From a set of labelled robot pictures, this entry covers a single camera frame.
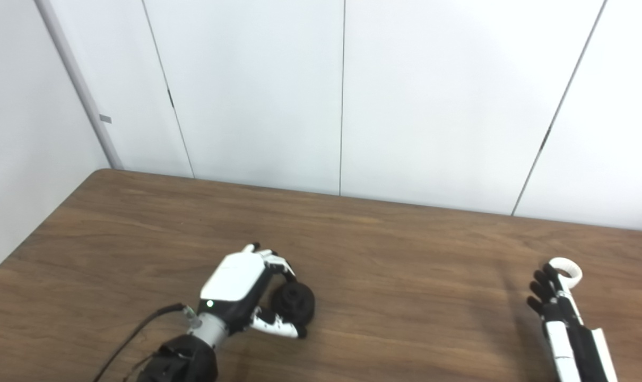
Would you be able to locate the white plastic ring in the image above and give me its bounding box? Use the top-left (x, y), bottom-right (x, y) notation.
top-left (548, 257), bottom-right (583, 291)

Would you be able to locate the round black plastic part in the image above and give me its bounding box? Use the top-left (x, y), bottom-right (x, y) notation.
top-left (271, 282), bottom-right (316, 325)

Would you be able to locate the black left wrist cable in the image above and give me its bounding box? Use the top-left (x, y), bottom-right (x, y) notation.
top-left (92, 302), bottom-right (195, 382)

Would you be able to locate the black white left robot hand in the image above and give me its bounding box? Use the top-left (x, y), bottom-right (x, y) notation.
top-left (199, 243), bottom-right (307, 339)

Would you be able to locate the grey wall corner post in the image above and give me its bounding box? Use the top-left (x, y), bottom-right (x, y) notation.
top-left (34, 0), bottom-right (124, 170)

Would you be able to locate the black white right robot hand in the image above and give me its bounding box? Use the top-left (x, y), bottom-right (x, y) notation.
top-left (527, 264), bottom-right (619, 382)

